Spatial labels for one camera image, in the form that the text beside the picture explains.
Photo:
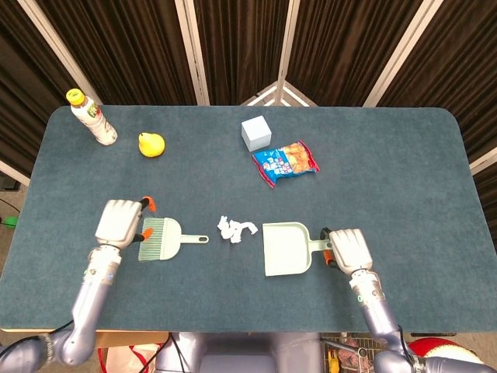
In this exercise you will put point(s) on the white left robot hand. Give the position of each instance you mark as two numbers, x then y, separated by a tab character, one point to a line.
116	221

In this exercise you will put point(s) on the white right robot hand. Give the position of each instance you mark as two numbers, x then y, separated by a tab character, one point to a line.
351	250

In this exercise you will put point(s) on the light green hand broom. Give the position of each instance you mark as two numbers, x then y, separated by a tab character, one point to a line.
171	241

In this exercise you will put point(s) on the light green plastic dustpan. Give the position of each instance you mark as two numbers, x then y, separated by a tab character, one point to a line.
283	248

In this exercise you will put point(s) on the white tissue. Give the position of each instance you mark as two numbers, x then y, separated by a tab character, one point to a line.
233	233

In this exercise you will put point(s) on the silver-purple right robot arm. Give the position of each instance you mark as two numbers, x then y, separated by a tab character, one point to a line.
376	311

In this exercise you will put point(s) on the silver-purple left robot arm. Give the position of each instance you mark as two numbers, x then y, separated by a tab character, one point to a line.
93	295

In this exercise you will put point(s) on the yellow pear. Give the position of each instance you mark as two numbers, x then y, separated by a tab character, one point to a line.
152	145

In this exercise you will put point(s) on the white bottle with yellow cap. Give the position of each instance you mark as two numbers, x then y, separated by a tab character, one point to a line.
97	120

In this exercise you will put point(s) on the small green object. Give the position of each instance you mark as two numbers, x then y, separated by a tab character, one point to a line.
8	221

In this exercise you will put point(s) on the blue and red chips bag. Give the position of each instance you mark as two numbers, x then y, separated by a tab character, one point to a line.
285	163

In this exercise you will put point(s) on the red and white round object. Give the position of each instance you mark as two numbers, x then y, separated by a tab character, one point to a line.
438	346

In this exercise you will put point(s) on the blue felt table cover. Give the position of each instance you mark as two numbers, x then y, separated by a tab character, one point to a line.
233	303

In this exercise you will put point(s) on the red and white bag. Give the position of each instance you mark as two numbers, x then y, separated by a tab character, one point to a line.
120	359

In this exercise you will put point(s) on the pale grey-blue cube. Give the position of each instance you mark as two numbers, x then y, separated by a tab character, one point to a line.
256	134

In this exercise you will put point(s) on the silver-purple robot torso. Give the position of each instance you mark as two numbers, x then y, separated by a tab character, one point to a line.
233	349

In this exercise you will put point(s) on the brown curtain folding screen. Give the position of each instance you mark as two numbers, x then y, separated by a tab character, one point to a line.
240	39

